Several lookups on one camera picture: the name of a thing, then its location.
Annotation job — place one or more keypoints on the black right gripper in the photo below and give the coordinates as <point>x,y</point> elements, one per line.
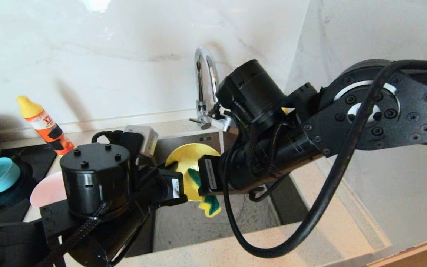
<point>228,174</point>

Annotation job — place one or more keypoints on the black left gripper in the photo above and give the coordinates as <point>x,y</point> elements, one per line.
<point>161,189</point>

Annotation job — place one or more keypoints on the green and yellow sponge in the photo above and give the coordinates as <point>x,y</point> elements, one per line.
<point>209,207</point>

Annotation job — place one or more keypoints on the yellow plastic bowl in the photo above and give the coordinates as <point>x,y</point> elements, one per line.
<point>185,159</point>

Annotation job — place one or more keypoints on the chrome gooseneck faucet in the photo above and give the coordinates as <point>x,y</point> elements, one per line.
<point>199,85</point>

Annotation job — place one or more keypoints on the pink plastic bowl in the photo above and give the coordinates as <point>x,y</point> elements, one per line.
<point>48,191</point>

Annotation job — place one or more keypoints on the orange dish soap bottle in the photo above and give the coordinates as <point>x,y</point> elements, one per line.
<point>45,124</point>

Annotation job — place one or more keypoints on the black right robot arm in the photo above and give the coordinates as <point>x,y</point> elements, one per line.
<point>328,111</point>

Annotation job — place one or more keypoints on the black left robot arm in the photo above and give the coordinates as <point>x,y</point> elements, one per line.
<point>69,215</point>

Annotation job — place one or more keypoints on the stainless steel sink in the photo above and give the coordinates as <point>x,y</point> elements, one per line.
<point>206,226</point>

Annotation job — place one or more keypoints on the yellow pear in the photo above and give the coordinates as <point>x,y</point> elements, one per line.
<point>285,110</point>

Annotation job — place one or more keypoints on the black induction cooktop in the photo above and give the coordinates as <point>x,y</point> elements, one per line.
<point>32,167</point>

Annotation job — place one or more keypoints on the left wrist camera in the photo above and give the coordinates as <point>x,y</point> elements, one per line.
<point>143,139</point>

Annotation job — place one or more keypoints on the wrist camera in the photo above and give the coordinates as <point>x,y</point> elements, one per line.
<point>143,139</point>
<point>224,120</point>

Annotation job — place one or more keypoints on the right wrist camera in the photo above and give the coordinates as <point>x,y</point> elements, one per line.
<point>224,120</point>

